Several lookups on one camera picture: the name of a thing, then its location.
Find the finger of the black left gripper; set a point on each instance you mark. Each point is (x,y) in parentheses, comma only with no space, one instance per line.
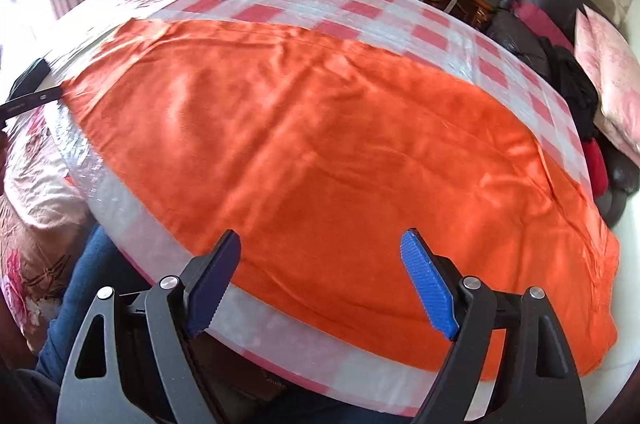
(25,93)

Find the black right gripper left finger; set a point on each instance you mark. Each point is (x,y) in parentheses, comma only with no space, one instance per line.
(133,361)

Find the orange pants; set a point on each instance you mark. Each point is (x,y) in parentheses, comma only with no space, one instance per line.
(320,152)

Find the window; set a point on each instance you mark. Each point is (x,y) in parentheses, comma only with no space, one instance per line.
(22,25)

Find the blue jeans leg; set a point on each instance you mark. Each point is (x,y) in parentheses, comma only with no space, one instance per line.
(100,265)

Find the red white checkered cloth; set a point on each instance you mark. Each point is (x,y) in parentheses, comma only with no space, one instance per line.
(256,331)

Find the red garment on sofa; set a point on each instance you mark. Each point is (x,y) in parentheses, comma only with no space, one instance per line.
(596,167)

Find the black garment on sofa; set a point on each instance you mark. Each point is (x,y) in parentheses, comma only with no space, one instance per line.
(568,78)

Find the pink satin cushion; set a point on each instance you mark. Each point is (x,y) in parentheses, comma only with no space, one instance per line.
(613,69)

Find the magenta garment on sofa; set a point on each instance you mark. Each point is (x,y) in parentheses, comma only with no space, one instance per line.
(538,22)

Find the black leather sofa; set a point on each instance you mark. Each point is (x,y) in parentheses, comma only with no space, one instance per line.
(512,34)

